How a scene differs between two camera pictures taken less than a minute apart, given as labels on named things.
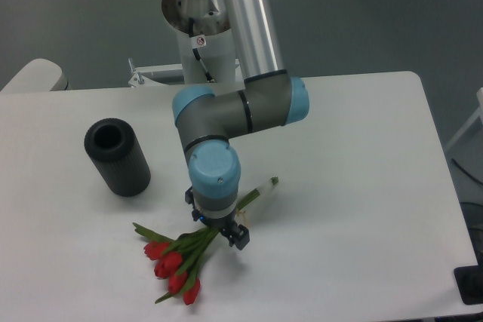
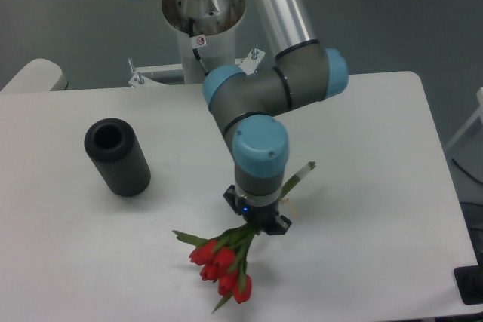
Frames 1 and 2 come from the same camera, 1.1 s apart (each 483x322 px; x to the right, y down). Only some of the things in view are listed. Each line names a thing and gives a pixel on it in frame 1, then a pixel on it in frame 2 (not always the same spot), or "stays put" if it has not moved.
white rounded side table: [39, 75] stays put
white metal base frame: [141, 79] stays put
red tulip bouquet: [181, 258] → [225, 259]
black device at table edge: [469, 281] stays put
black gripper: [237, 234] → [263, 219]
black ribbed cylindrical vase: [112, 146] stays put
